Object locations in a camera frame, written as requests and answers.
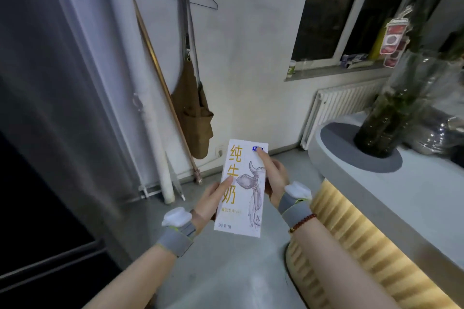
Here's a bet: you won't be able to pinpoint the dark window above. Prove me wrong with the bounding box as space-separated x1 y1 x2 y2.
291 0 437 67

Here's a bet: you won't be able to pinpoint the white rolled paper tube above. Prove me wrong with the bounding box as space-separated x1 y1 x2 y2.
100 0 177 205

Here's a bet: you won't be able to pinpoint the white milk carton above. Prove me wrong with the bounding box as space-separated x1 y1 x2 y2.
213 139 269 239

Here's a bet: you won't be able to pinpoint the person's left hand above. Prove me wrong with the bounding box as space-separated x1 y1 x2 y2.
191 176 235 227

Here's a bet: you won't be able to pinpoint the green plant stems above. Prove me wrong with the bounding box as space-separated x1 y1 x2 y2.
377 0 464 139

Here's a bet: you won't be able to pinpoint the silver plastic bag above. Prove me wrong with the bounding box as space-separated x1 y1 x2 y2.
403 107 464 169

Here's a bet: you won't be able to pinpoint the person's right forearm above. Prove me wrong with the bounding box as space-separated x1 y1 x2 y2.
290 216 400 309

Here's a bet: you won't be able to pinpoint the long wooden stick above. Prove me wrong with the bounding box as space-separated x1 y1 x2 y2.
131 0 203 185

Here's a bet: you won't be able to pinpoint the grey wristband with white tracker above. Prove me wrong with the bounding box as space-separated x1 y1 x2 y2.
277 181 313 228
156 207 196 258

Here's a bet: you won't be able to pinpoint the yellow bottle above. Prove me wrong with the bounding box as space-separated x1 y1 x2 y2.
369 26 387 62

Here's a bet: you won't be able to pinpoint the grey round mat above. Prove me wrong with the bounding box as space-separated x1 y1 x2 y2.
320 122 403 174

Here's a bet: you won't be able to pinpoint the person's left forearm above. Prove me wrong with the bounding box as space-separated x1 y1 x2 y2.
83 243 182 309

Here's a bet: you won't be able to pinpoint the white radiator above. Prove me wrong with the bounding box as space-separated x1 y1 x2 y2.
300 77 391 151

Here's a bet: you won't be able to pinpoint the stainless steel refrigerator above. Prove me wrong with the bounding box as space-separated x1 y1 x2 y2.
0 0 150 309

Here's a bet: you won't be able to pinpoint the red-brown bead bracelet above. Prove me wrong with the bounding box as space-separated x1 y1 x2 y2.
288 213 318 234

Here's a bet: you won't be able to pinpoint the clear plastic strip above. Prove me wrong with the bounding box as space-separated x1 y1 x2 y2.
166 159 186 202

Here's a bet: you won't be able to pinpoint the red hanging tag ornament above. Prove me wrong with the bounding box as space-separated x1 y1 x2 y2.
379 6 412 67

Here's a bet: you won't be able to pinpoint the person's right hand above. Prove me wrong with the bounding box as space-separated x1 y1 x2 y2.
254 148 291 209

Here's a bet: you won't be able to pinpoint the brown apron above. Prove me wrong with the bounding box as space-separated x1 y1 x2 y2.
170 0 215 160

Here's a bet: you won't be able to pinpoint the white and blue book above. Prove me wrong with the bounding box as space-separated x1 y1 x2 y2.
340 53 374 69

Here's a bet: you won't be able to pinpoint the tall glass vase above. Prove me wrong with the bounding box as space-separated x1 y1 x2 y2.
353 47 462 159

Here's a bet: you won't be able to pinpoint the counter with lit wooden slats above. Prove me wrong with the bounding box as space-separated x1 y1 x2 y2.
284 111 464 309

